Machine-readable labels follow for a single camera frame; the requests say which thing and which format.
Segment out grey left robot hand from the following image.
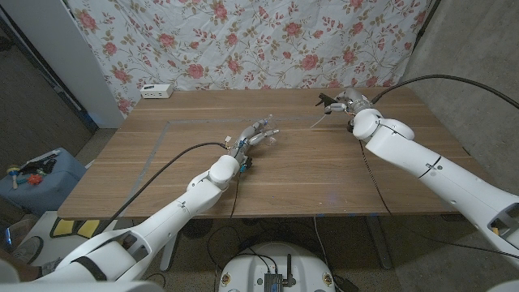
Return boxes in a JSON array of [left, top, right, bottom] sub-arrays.
[[222, 119, 281, 174]]

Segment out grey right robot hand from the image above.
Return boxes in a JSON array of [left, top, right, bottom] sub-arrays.
[[324, 88, 373, 118]]

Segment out clear plastic dispenser bottle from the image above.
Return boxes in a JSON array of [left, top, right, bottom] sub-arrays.
[[259, 114, 279, 147]]

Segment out black pump head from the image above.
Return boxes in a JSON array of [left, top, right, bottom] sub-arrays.
[[310, 92, 338, 129]]

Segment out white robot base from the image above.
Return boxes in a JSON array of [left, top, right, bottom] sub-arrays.
[[217, 242, 337, 292]]

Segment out floral backdrop cloth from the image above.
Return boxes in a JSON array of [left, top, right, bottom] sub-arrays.
[[66, 0, 434, 117]]

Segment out white power strip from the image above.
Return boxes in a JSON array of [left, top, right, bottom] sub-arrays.
[[139, 84, 174, 100]]

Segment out black round object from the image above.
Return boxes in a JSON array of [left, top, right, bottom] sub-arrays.
[[180, 218, 214, 240]]

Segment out black backdrop pole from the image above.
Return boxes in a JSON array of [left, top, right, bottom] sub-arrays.
[[412, 0, 443, 41]]

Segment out white table leg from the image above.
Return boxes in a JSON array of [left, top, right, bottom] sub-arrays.
[[159, 230, 182, 273]]

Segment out black antenna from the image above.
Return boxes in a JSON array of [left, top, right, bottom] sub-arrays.
[[285, 254, 297, 287]]

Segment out grey table leg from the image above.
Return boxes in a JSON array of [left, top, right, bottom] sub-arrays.
[[364, 215, 393, 271]]

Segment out grey computer box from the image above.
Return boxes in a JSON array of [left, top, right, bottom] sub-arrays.
[[264, 272, 284, 292]]

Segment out blue storage box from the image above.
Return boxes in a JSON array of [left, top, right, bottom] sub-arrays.
[[0, 147, 88, 218]]

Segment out white flat stick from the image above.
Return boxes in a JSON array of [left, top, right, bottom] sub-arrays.
[[24, 148, 62, 166]]

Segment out black toy pieces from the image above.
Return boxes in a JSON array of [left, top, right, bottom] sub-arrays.
[[19, 157, 58, 176]]

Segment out white mat with yellow print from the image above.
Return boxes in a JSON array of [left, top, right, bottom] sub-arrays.
[[22, 209, 135, 268]]

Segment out wooden toy mallet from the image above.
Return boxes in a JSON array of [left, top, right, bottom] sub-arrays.
[[6, 164, 21, 191]]

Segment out grey sneaker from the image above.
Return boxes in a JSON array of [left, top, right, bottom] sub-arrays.
[[11, 235, 45, 265]]

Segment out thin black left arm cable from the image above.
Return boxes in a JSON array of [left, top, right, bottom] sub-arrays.
[[229, 172, 243, 220]]

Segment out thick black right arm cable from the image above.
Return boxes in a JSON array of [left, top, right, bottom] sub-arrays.
[[371, 74, 519, 110]]

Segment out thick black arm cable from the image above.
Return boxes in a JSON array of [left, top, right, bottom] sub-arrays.
[[95, 141, 229, 236], [371, 74, 519, 110]]

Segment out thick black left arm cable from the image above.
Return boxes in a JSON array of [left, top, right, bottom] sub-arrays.
[[95, 141, 229, 236]]

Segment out grey floor cable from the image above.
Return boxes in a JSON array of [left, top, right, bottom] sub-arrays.
[[313, 217, 337, 281]]

